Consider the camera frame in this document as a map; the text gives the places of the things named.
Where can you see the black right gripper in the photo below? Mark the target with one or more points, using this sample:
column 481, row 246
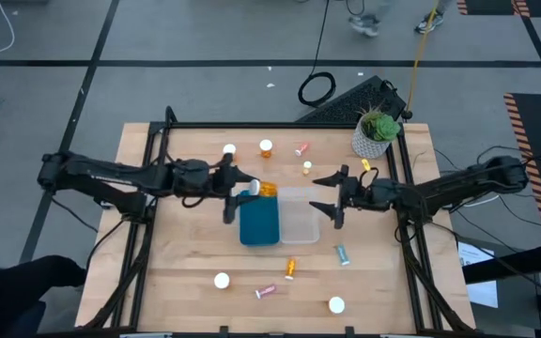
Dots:
column 360, row 195

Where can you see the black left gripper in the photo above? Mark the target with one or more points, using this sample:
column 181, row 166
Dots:
column 223, row 180

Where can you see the wide orange pill bottle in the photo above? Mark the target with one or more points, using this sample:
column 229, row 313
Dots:
column 229, row 149
column 266, row 145
column 221, row 281
column 336, row 305
column 268, row 189

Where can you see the small pink pill bottle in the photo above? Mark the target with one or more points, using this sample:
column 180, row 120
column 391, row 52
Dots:
column 302, row 149

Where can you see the teal pill bottle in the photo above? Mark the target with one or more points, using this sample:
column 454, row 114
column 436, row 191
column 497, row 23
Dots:
column 343, row 255

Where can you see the slim orange pill bottle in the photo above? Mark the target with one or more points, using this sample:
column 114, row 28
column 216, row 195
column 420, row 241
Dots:
column 290, row 267

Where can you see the long pink pill bottle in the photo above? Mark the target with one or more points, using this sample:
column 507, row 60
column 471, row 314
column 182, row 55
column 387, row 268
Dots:
column 266, row 292

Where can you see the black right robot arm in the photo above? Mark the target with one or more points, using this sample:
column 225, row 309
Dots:
column 463, row 185

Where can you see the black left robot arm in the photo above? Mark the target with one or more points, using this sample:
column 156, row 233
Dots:
column 111, row 171

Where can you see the small yellow pill bottle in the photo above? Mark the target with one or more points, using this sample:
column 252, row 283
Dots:
column 307, row 165

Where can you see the blue plastic bin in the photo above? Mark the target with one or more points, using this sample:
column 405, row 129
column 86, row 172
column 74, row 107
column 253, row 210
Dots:
column 258, row 225

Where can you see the clear plastic bin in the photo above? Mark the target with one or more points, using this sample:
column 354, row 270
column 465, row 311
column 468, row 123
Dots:
column 298, row 220

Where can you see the potted succulent in patterned pot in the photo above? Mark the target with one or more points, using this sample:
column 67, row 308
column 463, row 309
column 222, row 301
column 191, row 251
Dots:
column 369, row 143

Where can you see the black perforated computer case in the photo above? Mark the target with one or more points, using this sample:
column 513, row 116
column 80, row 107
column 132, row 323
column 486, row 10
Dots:
column 345, row 105

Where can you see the person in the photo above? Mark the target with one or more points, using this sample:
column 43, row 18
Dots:
column 364, row 23
column 17, row 291

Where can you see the white paper sheet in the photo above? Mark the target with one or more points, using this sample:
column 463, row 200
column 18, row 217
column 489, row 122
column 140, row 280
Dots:
column 479, row 293

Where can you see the black metal beam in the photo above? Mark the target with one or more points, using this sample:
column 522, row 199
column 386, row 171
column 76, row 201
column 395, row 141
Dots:
column 510, row 265

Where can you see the black aluminium table frame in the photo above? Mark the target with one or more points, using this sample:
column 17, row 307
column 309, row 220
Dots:
column 251, row 125

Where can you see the black table edge bracket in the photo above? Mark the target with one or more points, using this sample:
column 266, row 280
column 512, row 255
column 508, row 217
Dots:
column 350, row 330
column 224, row 330

